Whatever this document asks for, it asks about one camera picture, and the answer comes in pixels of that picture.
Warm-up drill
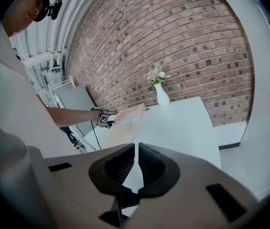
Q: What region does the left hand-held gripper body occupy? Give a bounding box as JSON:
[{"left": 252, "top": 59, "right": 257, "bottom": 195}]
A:
[{"left": 89, "top": 106, "right": 110, "bottom": 129}]

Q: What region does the grey leaning board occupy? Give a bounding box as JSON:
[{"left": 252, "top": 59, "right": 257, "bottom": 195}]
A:
[{"left": 57, "top": 84, "right": 97, "bottom": 138}]

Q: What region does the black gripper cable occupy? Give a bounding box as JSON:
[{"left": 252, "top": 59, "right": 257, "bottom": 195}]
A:
[{"left": 90, "top": 119, "right": 103, "bottom": 150}]

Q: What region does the person's left forearm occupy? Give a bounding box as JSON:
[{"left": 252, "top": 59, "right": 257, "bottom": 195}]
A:
[{"left": 45, "top": 105, "right": 102, "bottom": 128}]

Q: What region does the black head camera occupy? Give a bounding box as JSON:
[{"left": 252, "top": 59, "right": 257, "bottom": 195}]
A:
[{"left": 45, "top": 0, "right": 63, "bottom": 21}]

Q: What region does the white metal rack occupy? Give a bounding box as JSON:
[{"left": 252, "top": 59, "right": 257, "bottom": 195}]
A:
[{"left": 49, "top": 75, "right": 76, "bottom": 94}]

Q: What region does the black head strap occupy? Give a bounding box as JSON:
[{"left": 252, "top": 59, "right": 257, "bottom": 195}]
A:
[{"left": 28, "top": 0, "right": 51, "bottom": 22}]

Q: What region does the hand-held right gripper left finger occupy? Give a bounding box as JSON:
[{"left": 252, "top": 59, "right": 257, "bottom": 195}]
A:
[{"left": 88, "top": 143, "right": 136, "bottom": 196}]

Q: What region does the white vase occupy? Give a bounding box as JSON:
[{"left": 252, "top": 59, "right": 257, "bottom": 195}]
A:
[{"left": 153, "top": 83, "right": 171, "bottom": 108}]

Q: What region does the person's torso in light shirt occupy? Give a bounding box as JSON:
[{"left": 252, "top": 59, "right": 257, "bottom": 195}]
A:
[{"left": 0, "top": 20, "right": 81, "bottom": 157}]

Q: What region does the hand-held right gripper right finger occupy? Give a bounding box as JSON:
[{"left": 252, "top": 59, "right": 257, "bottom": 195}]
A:
[{"left": 138, "top": 142, "right": 181, "bottom": 198}]

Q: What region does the pink flower bouquet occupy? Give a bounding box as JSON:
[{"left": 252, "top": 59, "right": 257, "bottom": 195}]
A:
[{"left": 144, "top": 66, "right": 172, "bottom": 86}]

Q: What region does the person's head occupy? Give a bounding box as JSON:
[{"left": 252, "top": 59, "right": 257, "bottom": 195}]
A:
[{"left": 1, "top": 0, "right": 43, "bottom": 38}]

